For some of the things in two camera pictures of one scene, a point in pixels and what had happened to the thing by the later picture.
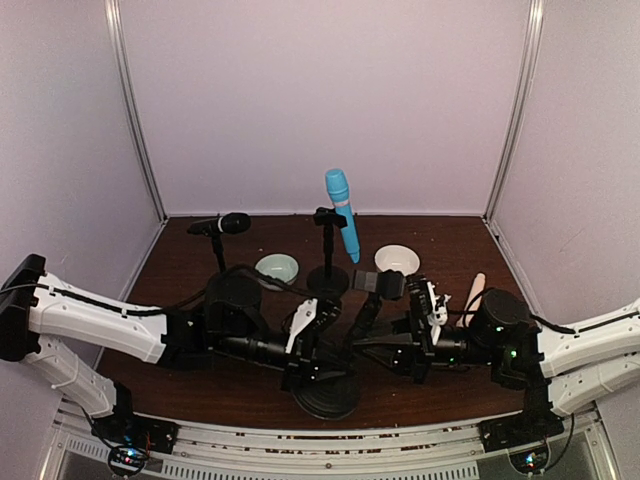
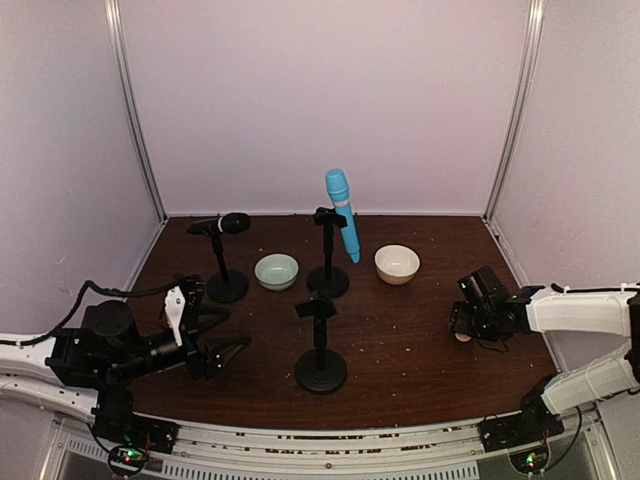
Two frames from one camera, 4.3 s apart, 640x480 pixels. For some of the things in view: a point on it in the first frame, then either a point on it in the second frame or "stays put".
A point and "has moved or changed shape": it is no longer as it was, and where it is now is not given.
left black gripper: [304, 360] → [198, 337]
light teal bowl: [279, 265] stays put
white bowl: [397, 257] stays put
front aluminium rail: [462, 453] stays put
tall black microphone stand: [328, 279] stays put
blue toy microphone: [339, 190] stays put
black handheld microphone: [234, 223] stays put
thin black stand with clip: [338, 396] has moved or changed shape
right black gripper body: [420, 356] → [461, 316]
